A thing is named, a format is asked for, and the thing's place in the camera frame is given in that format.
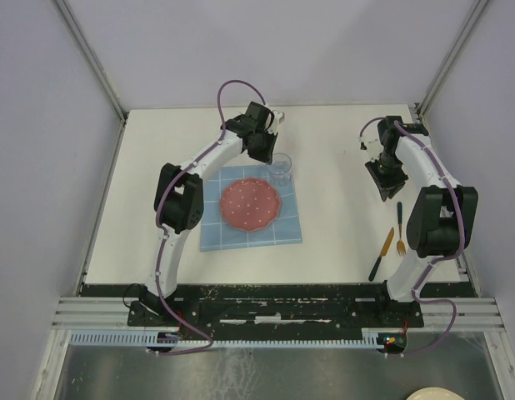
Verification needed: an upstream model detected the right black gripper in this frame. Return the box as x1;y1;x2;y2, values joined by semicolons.
365;152;408;200

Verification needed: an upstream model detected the left aluminium frame post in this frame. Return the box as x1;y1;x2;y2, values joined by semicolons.
51;0;128;121

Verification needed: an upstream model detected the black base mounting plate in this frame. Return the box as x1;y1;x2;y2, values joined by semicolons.
122;283;424;341

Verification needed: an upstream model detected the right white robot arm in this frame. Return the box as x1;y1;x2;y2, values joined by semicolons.
358;116;478;326

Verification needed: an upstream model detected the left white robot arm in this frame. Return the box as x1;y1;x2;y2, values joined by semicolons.
139;102;284;325

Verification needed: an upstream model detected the right aluminium frame post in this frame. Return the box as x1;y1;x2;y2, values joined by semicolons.
417;0;491;117

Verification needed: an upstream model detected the aluminium frame post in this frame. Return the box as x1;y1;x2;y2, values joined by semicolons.
417;0;491;117
51;0;128;121

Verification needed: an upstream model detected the green handled gold fork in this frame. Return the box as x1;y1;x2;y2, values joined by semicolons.
397;202;407;257

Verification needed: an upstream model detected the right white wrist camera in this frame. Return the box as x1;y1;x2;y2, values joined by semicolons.
358;137;383;162

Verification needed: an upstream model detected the cream plate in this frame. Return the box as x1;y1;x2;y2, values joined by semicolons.
407;387;464;400

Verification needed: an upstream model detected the pink dotted plate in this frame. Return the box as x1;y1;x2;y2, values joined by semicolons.
219;177;282;233

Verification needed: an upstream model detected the clear plastic cup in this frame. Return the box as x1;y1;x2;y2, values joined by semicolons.
267;152;293;187

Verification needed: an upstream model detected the green handled gold knife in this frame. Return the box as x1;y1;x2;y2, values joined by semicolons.
368;227;395;282

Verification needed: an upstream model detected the light blue cable duct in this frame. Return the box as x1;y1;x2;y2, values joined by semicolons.
69;328;383;349

